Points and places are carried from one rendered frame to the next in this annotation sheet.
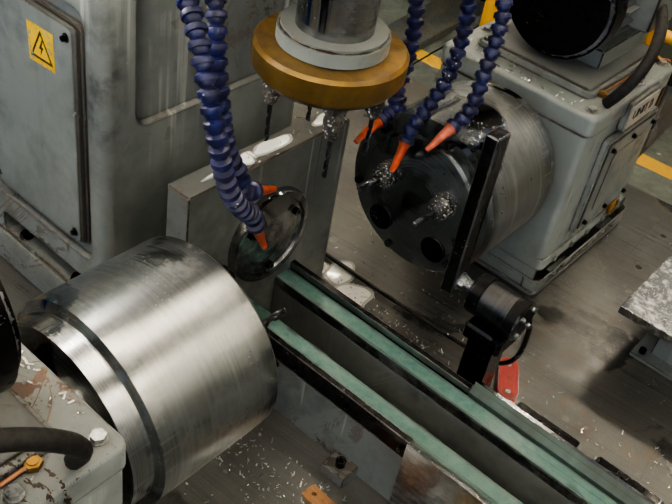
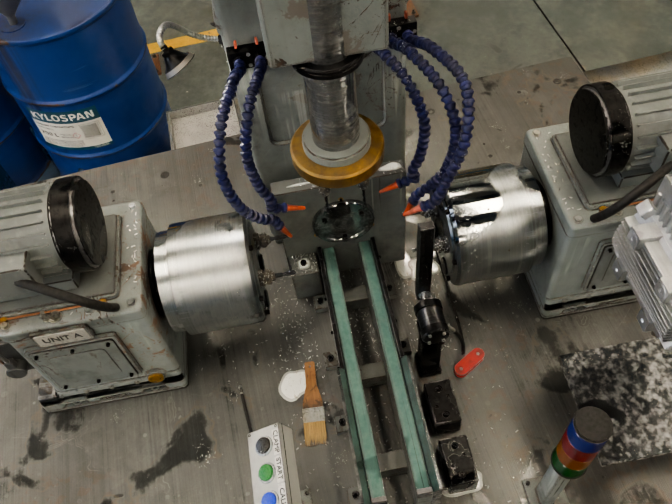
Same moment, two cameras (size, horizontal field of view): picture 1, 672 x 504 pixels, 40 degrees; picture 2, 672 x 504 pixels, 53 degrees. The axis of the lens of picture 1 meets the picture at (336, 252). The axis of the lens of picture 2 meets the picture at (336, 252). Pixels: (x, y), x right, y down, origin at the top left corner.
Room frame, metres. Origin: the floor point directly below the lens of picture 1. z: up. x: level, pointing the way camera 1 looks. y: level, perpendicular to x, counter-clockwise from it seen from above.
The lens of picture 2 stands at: (0.37, -0.65, 2.26)
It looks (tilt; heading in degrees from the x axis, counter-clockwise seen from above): 55 degrees down; 53
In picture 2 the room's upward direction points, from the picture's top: 8 degrees counter-clockwise
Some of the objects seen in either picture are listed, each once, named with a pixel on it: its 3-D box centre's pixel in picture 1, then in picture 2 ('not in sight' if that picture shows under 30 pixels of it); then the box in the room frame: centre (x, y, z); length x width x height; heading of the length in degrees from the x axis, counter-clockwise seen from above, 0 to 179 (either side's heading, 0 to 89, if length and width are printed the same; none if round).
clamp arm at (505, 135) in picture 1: (474, 216); (424, 263); (0.96, -0.17, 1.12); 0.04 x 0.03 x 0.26; 56
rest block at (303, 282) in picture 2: not in sight; (306, 275); (0.87, 0.14, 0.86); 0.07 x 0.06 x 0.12; 146
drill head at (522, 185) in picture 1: (464, 167); (495, 221); (1.19, -0.17, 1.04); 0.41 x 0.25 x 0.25; 146
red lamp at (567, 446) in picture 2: not in sight; (582, 440); (0.86, -0.60, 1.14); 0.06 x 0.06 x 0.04
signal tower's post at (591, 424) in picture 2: not in sight; (566, 465); (0.86, -0.60, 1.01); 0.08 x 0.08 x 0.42; 56
